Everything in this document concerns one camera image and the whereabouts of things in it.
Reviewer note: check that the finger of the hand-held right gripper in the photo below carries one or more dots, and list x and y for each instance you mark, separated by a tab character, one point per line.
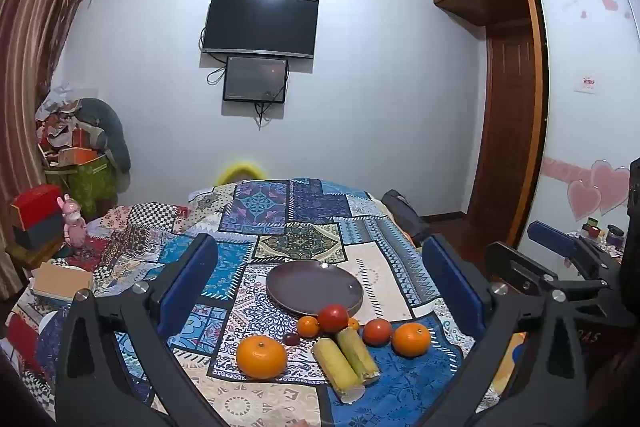
550	238
512	264

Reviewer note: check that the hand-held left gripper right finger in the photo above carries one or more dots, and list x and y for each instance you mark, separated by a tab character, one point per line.
452	287

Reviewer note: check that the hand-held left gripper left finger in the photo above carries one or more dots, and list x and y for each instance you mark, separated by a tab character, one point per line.
187	287

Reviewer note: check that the round orange with sticker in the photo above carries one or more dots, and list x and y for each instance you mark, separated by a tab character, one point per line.
411	339

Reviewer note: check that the orange-red tomato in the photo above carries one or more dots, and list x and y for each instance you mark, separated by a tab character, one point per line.
376	332

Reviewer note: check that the dark purple plate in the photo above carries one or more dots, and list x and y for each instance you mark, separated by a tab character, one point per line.
310	284

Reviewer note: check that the dark red tomato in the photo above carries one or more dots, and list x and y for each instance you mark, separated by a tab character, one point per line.
332	317

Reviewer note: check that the corn cob with husk end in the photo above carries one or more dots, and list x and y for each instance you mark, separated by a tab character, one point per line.
335	364

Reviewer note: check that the small jar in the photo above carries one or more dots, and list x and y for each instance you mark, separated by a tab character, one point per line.
592	226
614	234

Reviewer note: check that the floral checkered quilt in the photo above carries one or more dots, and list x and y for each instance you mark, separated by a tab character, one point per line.
145	214

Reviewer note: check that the yellow sheet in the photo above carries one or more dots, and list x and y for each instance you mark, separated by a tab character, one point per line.
511	352

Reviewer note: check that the black bag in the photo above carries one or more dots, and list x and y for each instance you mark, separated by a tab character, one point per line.
402	207

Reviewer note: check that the small orange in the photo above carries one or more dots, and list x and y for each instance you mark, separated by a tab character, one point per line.
354	323
306	327

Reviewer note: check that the dark plum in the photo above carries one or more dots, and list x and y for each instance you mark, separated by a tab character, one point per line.
291	339

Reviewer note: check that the wooden door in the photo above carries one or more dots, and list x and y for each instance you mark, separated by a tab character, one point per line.
510	117

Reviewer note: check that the cardboard box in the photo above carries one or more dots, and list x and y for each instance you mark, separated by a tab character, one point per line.
60	279

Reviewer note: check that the yellow round object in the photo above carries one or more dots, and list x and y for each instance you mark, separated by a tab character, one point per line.
239	168

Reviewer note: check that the pink toy figure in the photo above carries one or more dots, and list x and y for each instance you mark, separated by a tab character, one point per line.
74	222

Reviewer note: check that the blue patchwork cloth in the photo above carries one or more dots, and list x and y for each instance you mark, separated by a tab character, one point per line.
300	217

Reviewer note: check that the red white door sticker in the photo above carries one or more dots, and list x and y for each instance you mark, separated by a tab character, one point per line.
586	83

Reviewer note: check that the dark blue box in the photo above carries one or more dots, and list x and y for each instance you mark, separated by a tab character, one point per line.
37	231

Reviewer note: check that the red box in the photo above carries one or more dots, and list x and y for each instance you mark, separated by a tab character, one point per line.
37	202

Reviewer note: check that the orange box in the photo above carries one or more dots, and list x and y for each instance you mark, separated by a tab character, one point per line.
75	155

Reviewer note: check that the frosted sliding door with hearts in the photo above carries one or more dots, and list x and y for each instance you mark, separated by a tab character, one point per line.
575	47

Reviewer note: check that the pile of papers and bags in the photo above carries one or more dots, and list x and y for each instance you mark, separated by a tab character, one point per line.
55	117

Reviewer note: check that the striped brown curtain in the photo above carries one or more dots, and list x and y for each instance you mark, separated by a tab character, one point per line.
30	57

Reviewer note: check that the small black wall monitor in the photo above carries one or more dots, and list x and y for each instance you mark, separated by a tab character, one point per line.
255	77

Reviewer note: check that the black wall television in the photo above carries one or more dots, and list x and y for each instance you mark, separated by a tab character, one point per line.
260	24

